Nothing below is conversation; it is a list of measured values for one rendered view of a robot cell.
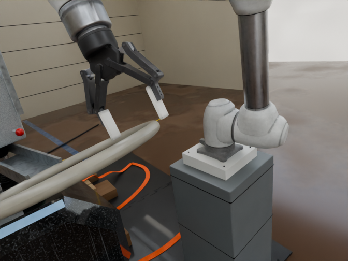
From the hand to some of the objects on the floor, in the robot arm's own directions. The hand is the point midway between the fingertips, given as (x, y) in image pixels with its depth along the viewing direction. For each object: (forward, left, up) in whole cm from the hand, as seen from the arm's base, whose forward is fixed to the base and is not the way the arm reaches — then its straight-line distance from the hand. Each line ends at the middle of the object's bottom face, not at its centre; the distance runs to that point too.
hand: (137, 124), depth 53 cm
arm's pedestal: (-65, -24, -132) cm, 149 cm away
